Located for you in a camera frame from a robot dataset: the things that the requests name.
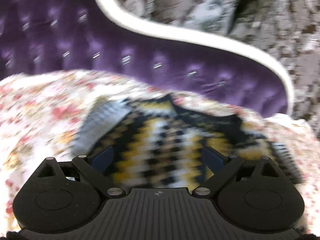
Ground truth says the yellow navy patterned knit sweater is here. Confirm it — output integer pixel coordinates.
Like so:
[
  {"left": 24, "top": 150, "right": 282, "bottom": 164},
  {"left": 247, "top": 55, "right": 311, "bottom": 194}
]
[{"left": 70, "top": 95, "right": 303, "bottom": 190}]

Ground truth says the floral bed cover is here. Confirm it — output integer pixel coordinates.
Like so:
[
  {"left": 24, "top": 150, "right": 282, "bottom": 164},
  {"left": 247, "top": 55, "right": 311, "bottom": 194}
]
[{"left": 1, "top": 70, "right": 319, "bottom": 236}]

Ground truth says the purple tufted white-framed headboard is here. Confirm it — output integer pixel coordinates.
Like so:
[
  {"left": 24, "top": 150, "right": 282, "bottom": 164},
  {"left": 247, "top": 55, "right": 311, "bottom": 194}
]
[{"left": 1, "top": 0, "right": 295, "bottom": 117}]

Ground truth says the brown silver damask curtain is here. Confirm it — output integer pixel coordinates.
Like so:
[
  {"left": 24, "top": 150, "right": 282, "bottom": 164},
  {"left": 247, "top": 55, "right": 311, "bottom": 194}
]
[{"left": 117, "top": 0, "right": 319, "bottom": 135}]

